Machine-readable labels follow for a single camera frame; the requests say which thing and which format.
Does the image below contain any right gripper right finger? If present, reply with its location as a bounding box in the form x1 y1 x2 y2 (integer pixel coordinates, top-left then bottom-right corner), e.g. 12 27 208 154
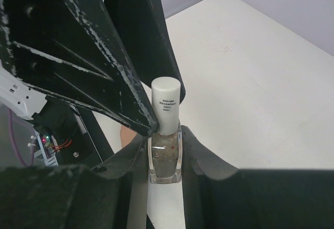
182 126 333 228

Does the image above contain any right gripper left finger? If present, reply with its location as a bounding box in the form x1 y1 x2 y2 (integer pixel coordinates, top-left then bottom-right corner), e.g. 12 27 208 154
1 135 148 228

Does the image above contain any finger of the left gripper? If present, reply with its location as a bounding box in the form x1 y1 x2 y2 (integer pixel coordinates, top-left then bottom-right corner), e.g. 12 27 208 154
1 0 159 136
104 0 187 104

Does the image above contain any nail polish bottle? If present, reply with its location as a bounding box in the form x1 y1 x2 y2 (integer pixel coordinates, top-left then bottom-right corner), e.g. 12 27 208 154
148 125 183 184

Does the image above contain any white nail polish cap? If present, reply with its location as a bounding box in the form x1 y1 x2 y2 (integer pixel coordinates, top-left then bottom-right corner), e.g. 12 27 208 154
151 77 181 136

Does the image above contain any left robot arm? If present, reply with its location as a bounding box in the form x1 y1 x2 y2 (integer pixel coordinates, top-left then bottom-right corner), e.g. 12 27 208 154
1 0 181 139

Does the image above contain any person's hand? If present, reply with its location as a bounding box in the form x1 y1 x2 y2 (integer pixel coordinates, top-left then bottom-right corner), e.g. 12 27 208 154
120 125 137 148

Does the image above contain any white cable duct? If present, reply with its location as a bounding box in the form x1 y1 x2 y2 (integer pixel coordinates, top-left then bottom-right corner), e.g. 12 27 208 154
34 148 58 167

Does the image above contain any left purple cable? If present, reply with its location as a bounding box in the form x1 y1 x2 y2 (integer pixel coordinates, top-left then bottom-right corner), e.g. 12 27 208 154
7 109 34 166

